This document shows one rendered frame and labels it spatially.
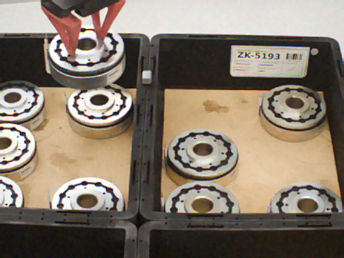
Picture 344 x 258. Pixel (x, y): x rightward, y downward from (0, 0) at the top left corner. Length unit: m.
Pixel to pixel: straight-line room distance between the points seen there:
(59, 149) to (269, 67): 0.36
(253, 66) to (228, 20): 0.44
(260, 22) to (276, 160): 0.57
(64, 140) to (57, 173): 0.08
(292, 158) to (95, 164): 0.29
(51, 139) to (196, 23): 0.58
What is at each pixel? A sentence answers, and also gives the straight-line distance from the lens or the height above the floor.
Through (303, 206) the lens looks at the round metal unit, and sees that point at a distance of 1.18.
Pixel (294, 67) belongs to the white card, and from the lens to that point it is 1.37.
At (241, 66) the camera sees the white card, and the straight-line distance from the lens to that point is 1.36.
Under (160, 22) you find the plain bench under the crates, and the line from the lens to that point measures 1.77.
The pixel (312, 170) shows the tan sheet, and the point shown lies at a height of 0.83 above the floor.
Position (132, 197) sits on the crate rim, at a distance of 1.06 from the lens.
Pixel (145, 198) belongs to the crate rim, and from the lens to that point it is 1.06.
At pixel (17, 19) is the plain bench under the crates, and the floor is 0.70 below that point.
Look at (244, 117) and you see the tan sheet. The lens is 1.34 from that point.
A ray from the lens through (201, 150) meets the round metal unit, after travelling 1.25.
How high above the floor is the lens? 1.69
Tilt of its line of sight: 39 degrees down
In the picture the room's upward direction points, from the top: 2 degrees clockwise
